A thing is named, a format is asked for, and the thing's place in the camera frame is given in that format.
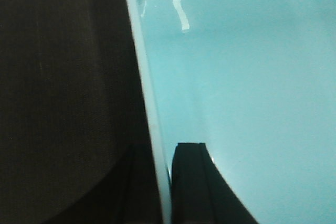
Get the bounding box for light blue plastic bin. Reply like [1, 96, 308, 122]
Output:
[127, 0, 335, 223]

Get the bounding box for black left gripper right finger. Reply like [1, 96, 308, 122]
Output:
[171, 143, 256, 223]

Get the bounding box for dark conveyor belt surface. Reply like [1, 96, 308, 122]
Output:
[1, 0, 148, 223]

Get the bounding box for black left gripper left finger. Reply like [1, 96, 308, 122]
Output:
[46, 144, 162, 223]

